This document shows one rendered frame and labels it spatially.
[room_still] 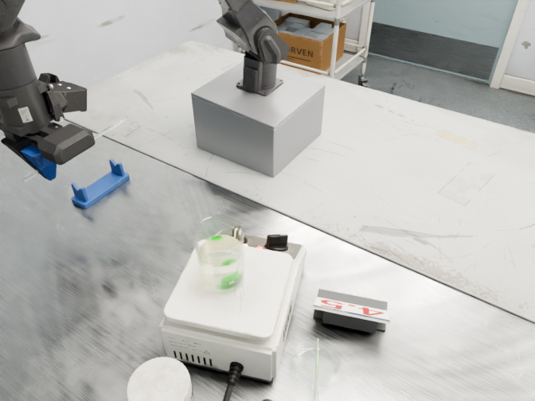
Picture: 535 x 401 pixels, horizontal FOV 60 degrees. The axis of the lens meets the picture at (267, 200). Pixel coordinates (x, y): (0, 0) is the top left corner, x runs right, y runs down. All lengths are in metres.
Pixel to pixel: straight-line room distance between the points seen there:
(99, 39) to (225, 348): 1.86
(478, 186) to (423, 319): 0.32
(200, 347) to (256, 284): 0.09
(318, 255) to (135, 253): 0.26
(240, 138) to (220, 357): 0.41
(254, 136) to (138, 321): 0.36
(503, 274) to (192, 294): 0.43
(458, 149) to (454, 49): 2.54
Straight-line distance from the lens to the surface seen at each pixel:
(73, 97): 0.70
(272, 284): 0.52
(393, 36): 3.57
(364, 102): 1.06
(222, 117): 0.81
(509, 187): 0.89
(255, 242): 0.63
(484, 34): 3.40
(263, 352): 0.50
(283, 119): 0.77
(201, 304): 0.51
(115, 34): 2.29
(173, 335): 0.52
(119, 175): 0.84
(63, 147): 0.63
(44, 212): 0.82
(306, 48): 2.75
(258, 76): 0.82
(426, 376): 0.59
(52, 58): 2.11
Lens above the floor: 1.39
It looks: 40 degrees down
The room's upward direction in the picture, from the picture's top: straight up
